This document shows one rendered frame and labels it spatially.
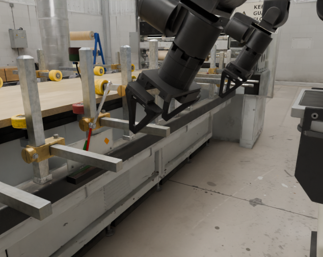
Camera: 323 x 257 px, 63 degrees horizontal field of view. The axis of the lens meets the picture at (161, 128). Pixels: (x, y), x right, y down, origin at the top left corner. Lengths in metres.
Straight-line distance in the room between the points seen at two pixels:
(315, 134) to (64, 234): 1.31
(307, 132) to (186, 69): 0.22
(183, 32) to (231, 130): 3.05
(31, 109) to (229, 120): 2.76
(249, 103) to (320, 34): 6.43
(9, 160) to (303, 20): 8.94
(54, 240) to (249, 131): 2.41
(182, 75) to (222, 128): 3.04
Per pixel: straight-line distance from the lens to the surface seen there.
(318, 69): 9.39
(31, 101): 0.90
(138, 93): 0.39
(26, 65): 0.89
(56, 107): 1.18
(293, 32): 9.41
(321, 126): 0.48
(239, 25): 0.82
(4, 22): 9.33
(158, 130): 0.95
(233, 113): 3.35
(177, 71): 0.40
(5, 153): 1.14
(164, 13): 0.41
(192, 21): 0.39
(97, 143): 1.11
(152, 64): 1.46
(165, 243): 1.75
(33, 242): 1.42
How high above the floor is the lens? 1.13
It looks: 17 degrees down
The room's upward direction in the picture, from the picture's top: straight up
